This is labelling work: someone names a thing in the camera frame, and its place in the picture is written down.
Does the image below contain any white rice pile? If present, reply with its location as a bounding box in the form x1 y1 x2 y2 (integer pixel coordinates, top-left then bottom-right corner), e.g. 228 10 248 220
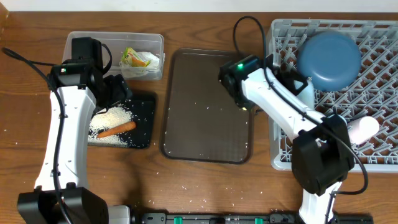
87 104 153 147

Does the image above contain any green yellow snack wrapper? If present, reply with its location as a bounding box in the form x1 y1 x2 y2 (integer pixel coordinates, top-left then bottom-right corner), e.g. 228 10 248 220
121 47 150 67

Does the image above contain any orange carrot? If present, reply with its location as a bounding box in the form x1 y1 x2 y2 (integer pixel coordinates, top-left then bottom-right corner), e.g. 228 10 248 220
96 121 136 139

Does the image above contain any white paper napkin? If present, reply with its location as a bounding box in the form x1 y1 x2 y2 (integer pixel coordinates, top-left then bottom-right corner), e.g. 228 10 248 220
119 51 160 78

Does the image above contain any light blue bowl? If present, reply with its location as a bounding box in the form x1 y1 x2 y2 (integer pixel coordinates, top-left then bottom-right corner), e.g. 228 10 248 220
297 79 315 110

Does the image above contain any dark blue plate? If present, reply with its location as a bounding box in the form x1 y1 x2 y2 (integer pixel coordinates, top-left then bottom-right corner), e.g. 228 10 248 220
297 31 361 91

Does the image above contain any pink plastic cup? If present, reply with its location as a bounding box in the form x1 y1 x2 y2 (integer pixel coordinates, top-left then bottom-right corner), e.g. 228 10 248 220
347 116 379 145

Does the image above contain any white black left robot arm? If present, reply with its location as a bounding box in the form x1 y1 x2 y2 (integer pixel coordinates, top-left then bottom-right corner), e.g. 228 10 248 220
17 63 134 223

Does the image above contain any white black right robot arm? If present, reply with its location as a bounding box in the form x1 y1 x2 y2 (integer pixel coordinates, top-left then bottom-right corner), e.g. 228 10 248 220
218 55 354 223

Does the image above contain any grey dishwasher rack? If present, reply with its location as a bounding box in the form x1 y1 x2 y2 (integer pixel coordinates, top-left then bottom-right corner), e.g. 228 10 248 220
267 19 397 173

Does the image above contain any black rectangular tray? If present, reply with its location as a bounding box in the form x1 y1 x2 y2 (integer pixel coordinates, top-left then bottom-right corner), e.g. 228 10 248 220
86 90 157 149

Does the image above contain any clear plastic bin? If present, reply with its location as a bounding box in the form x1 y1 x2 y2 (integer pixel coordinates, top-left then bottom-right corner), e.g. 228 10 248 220
62 31 165 81

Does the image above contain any dark brown serving tray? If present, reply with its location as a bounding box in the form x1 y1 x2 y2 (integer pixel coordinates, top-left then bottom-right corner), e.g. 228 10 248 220
159 49 254 165

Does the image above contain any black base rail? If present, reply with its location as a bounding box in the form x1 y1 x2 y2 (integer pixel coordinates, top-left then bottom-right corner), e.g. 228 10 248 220
130 207 374 224

